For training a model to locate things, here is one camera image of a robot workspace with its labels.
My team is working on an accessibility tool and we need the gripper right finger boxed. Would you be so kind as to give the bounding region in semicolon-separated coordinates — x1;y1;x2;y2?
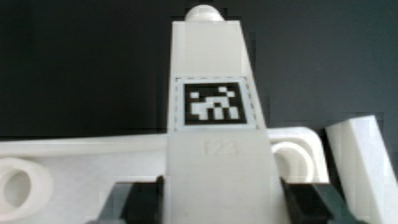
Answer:
282;181;369;224

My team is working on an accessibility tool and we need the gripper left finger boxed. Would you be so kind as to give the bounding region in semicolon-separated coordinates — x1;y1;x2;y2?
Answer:
88;176;164;224

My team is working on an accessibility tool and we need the white desk leg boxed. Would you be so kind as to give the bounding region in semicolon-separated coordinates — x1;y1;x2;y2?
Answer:
164;5;290;224

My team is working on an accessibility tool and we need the white desk top tray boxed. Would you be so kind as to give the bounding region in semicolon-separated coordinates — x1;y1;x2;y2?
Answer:
0;127;330;224

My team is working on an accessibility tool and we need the white right fence bar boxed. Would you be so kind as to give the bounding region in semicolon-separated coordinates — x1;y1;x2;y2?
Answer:
326;115;398;224

